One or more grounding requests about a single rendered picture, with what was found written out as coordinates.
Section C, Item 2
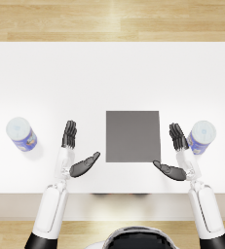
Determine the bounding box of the blue can with white lid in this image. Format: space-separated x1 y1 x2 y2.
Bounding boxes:
5 117 38 153
186 120 217 156

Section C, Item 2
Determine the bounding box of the dark grey square mat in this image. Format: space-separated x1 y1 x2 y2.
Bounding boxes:
105 110 162 163

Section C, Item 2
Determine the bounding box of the dark round robot body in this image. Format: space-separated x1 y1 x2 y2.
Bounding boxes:
84 226 180 249

